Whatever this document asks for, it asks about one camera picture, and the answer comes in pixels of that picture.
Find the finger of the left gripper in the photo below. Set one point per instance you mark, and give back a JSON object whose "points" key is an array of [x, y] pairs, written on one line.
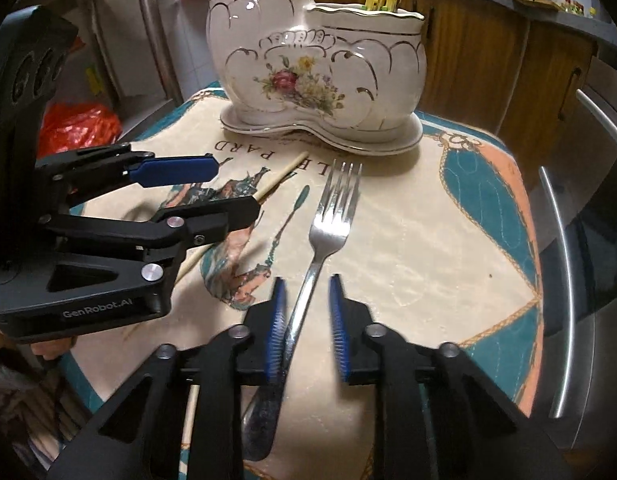
{"points": [[209, 222], [162, 171]]}

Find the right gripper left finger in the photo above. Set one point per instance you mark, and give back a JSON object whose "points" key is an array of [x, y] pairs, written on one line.
{"points": [[277, 328]]}

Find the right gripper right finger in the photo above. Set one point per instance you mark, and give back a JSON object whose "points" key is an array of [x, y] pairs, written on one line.
{"points": [[341, 343]]}

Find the silver fork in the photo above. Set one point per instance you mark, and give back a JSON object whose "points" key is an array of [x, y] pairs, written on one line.
{"points": [[330, 229]]}

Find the person's left hand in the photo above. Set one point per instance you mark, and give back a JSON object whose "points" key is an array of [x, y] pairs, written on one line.
{"points": [[48, 350]]}

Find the red plastic bag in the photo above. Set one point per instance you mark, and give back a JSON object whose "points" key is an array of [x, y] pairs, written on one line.
{"points": [[71, 126]]}

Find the plaid trouser leg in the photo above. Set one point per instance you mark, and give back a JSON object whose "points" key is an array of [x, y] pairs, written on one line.
{"points": [[40, 414]]}

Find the printed horse placemat cloth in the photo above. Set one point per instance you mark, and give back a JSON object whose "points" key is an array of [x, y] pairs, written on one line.
{"points": [[442, 248]]}

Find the white floral ceramic utensil holder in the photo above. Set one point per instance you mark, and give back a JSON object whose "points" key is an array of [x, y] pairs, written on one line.
{"points": [[350, 75]]}

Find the steel appliance handle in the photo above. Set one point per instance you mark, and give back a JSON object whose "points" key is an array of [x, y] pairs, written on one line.
{"points": [[561, 396]]}

